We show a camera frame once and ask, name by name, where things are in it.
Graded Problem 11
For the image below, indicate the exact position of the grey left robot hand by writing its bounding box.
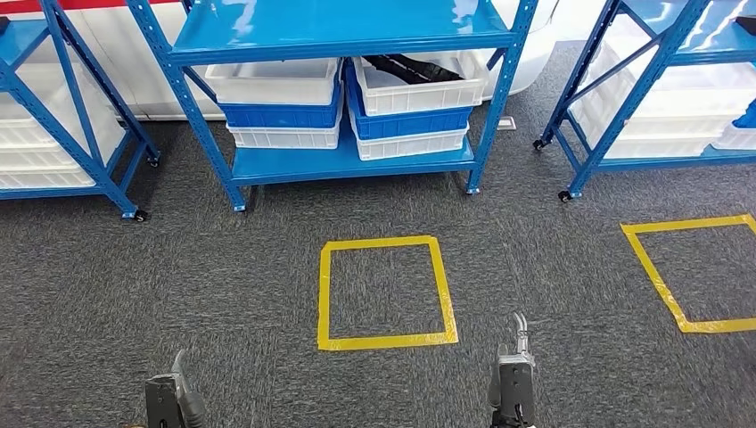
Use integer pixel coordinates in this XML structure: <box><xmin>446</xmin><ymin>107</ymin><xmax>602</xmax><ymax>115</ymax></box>
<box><xmin>171</xmin><ymin>350</ymin><xmax>209</xmax><ymax>428</ymax></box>

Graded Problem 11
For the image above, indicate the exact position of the blue metal shelf rack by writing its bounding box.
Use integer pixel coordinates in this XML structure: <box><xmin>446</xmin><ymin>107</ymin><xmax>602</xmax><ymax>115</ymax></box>
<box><xmin>533</xmin><ymin>0</ymin><xmax>756</xmax><ymax>204</ymax></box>
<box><xmin>0</xmin><ymin>0</ymin><xmax>161</xmax><ymax>223</ymax></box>
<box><xmin>127</xmin><ymin>0</ymin><xmax>539</xmax><ymax>212</ymax></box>

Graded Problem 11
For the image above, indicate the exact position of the yellow floor tape square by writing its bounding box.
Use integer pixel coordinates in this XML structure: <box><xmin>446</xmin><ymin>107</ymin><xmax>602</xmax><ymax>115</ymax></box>
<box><xmin>620</xmin><ymin>213</ymin><xmax>756</xmax><ymax>335</ymax></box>
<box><xmin>316</xmin><ymin>235</ymin><xmax>460</xmax><ymax>353</ymax></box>

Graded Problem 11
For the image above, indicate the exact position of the white plastic bin stack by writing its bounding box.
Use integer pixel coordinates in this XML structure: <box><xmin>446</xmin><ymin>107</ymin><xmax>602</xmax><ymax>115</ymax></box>
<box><xmin>0</xmin><ymin>62</ymin><xmax>127</xmax><ymax>191</ymax></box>
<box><xmin>568</xmin><ymin>39</ymin><xmax>756</xmax><ymax>161</ymax></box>

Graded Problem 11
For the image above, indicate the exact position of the blue plastic crate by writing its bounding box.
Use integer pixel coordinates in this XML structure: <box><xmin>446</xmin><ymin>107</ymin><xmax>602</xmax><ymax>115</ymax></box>
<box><xmin>732</xmin><ymin>99</ymin><xmax>756</xmax><ymax>130</ymax></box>
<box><xmin>344</xmin><ymin>61</ymin><xmax>474</xmax><ymax>143</ymax></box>
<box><xmin>217</xmin><ymin>73</ymin><xmax>346</xmax><ymax>130</ymax></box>

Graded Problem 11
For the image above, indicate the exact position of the white vehicle with red stripe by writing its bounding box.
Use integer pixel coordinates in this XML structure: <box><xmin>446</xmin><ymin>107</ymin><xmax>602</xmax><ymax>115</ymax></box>
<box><xmin>0</xmin><ymin>0</ymin><xmax>563</xmax><ymax>122</ymax></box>

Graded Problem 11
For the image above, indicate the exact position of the small black object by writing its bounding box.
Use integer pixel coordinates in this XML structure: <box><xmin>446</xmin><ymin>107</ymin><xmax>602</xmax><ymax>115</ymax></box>
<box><xmin>362</xmin><ymin>53</ymin><xmax>465</xmax><ymax>86</ymax></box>

